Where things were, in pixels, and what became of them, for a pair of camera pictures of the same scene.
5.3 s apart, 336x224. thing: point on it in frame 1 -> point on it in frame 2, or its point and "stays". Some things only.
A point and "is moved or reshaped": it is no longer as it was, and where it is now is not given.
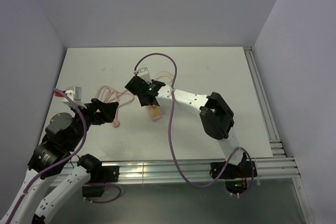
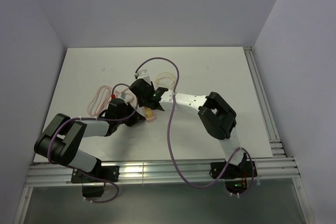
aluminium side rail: x=277 y=149 stays
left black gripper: x=106 y=113 -> x=135 y=118
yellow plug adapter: x=155 y=110 is moved or reshaped
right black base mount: x=235 y=177 stays
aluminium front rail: x=281 y=167 stays
